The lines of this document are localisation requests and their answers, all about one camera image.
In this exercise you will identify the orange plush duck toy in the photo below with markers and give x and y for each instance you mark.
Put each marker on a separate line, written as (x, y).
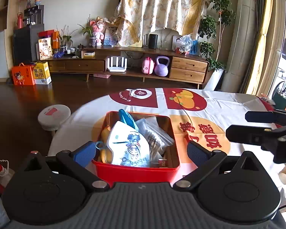
(105, 151)

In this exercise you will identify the orange gift box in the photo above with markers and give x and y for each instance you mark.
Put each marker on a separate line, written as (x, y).
(23, 75)

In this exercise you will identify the printed white red tablecloth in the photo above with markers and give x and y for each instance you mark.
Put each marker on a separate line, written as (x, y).
(202, 116)

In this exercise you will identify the black speaker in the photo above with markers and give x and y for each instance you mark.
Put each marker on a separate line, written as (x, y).
(152, 41)

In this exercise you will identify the black cabinet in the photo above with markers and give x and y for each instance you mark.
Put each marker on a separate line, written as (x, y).
(24, 43)

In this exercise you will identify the pink toy suitcase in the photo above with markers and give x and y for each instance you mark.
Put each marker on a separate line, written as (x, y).
(148, 65)

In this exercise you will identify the white plant pot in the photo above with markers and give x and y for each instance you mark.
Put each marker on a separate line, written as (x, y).
(212, 79)

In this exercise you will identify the white wifi router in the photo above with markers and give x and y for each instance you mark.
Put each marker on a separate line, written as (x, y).
(116, 64)

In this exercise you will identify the clear pack of swabs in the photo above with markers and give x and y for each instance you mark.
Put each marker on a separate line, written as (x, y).
(157, 138)

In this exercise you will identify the clear plastic bag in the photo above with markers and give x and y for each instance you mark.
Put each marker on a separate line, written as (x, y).
(184, 44)

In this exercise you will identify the small potted plant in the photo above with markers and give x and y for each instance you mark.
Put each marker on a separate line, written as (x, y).
(88, 30)

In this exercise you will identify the yellow carton box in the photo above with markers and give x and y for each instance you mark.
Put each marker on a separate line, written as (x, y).
(41, 73)

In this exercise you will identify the green potted tree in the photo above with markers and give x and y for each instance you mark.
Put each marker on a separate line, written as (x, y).
(212, 29)

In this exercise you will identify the cereal box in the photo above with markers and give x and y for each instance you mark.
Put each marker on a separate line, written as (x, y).
(45, 49)

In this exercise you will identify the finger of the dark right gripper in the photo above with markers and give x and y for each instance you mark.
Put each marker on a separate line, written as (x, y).
(251, 135)

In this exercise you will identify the round white stool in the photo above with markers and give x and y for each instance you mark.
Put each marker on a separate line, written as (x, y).
(52, 117)

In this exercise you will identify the purple kettlebell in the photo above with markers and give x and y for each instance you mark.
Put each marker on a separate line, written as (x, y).
(161, 70)

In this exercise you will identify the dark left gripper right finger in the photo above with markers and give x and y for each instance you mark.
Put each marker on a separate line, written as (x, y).
(198, 154)

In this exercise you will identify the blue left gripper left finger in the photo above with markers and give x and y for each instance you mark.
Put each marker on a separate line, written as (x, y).
(84, 154)

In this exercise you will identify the pink doll figure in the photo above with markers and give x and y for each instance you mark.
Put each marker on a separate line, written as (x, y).
(98, 26)

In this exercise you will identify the long wooden tv cabinet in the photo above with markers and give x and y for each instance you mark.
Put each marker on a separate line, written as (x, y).
(181, 68)

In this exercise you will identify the red metal tin box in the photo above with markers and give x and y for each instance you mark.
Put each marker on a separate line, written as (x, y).
(114, 173)

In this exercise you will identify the blue rubber glove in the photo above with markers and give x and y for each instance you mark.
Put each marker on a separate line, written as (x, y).
(126, 118)

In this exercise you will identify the floral yellow curtain cloth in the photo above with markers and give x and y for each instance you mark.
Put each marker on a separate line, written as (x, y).
(136, 18)

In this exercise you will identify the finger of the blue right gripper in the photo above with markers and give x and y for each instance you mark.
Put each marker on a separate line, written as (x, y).
(261, 117)

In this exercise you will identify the red thermos bottle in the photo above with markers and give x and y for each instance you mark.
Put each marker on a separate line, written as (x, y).
(20, 23)

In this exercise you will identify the white printed face mask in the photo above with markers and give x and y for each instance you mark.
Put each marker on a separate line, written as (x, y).
(128, 146)

